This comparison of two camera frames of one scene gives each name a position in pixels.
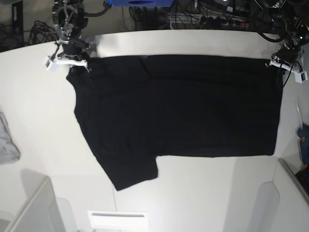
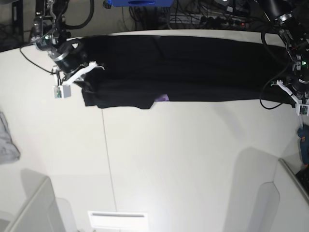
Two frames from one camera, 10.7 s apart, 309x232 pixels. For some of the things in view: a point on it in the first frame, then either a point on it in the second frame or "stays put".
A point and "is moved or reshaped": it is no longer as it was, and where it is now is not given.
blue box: (141, 3) stays put
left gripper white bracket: (81, 63) -> (91, 65)
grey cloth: (9, 152) stays put
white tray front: (119, 220) stays put
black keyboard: (302, 176) stays put
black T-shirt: (134, 108) is moved or reshaped
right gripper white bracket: (273, 62) -> (280, 82)
